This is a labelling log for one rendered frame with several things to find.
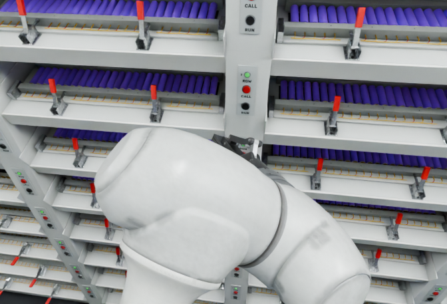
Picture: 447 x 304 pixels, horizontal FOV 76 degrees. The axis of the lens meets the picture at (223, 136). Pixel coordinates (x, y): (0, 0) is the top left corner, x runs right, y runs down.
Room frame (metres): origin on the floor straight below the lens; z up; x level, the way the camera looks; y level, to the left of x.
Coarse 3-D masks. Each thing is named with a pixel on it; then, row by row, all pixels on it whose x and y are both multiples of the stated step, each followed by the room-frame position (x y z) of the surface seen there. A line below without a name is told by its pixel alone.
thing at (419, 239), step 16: (352, 224) 0.56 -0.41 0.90; (368, 224) 0.56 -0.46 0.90; (400, 224) 0.56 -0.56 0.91; (416, 224) 0.55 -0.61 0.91; (432, 224) 0.55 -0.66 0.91; (368, 240) 0.51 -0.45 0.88; (384, 240) 0.51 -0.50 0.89; (400, 240) 0.51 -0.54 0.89; (416, 240) 0.51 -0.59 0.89; (432, 240) 0.51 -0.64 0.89
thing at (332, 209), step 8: (328, 208) 0.60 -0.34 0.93; (336, 208) 0.60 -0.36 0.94; (344, 208) 0.59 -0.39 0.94; (352, 208) 0.59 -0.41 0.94; (360, 208) 0.59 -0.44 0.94; (368, 208) 0.59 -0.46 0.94; (360, 216) 0.58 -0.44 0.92; (376, 216) 0.58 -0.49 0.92; (384, 216) 0.57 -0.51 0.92; (392, 216) 0.57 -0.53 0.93; (408, 216) 0.56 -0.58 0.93; (416, 216) 0.56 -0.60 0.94; (424, 216) 0.56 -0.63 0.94; (432, 216) 0.56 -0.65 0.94; (440, 216) 0.56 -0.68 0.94
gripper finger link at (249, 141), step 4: (232, 136) 0.46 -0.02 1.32; (236, 136) 0.45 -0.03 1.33; (232, 140) 0.45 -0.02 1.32; (236, 140) 0.44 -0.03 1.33; (240, 140) 0.43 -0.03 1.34; (244, 140) 0.42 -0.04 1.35; (248, 140) 0.40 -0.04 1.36; (252, 140) 0.40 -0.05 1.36; (260, 140) 0.41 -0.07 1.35; (244, 144) 0.41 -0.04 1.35; (248, 144) 0.40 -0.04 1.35; (260, 144) 0.40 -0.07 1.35
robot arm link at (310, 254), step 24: (288, 192) 0.21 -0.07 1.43; (288, 216) 0.18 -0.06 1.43; (312, 216) 0.19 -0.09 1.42; (288, 240) 0.16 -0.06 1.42; (312, 240) 0.17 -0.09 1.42; (336, 240) 0.17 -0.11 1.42; (264, 264) 0.15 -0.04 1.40; (288, 264) 0.15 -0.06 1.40; (312, 264) 0.14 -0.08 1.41; (336, 264) 0.14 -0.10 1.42; (360, 264) 0.15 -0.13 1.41; (288, 288) 0.13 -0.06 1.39; (312, 288) 0.13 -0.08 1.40; (336, 288) 0.12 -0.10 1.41; (360, 288) 0.13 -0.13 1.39
